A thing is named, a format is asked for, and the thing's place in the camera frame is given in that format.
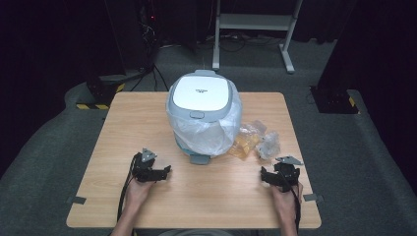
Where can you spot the grey tape piece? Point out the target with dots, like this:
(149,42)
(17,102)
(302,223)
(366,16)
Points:
(312,197)
(77,199)

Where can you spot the person's left hand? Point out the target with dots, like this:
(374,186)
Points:
(137,193)

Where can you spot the white metal stand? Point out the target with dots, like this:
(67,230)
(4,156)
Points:
(255,21)

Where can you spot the yellow plastic wrapper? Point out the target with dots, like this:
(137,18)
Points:
(244,142)

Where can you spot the black curtain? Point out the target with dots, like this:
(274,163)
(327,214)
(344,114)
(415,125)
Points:
(390,65)
(39,49)

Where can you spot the person's right hand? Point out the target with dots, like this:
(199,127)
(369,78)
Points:
(285,206)

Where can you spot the dark equipment rack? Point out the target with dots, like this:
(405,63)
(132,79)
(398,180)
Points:
(147,32)

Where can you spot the grey white pedal trash can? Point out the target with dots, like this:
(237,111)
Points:
(200,93)

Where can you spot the clear plastic wrapper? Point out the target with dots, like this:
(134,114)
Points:
(268,146)

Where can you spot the white plastic bin bag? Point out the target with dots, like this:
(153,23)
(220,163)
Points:
(203,134)

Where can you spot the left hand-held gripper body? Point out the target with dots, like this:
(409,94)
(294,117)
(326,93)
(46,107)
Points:
(144,170)

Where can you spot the black stand with striped base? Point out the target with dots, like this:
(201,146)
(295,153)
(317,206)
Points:
(334,95)
(101,93)

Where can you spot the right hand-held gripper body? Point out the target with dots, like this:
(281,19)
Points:
(287,175)

